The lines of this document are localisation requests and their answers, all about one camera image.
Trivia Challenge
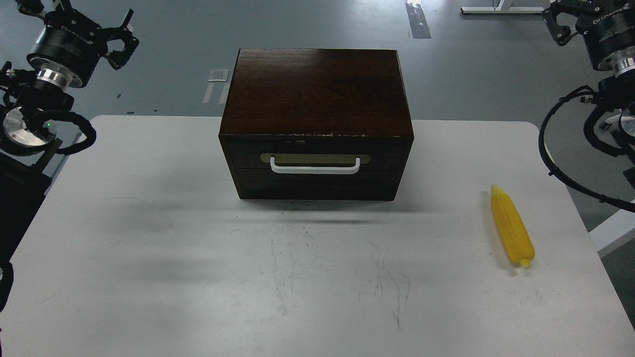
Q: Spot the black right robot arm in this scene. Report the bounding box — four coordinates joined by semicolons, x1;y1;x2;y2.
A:
538;0;635;212

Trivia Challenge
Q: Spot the white desk leg base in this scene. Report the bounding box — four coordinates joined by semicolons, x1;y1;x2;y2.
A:
460;0;544;14

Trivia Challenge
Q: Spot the wooden drawer with white handle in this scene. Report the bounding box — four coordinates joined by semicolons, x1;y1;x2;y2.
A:
222;138;411;201

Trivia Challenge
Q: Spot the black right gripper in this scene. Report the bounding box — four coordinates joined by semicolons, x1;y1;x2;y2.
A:
542;0;635;70

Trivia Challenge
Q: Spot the dark wooden cabinet box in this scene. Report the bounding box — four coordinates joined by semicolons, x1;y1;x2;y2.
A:
218;48;415;202

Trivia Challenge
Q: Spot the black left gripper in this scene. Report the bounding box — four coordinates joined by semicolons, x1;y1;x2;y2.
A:
16;0;139;88

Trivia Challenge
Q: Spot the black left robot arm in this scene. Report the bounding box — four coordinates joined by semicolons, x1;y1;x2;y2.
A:
0;0;140;309

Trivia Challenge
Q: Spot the yellow toy corn cob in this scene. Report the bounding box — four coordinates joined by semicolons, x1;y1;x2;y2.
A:
490;184;535;269

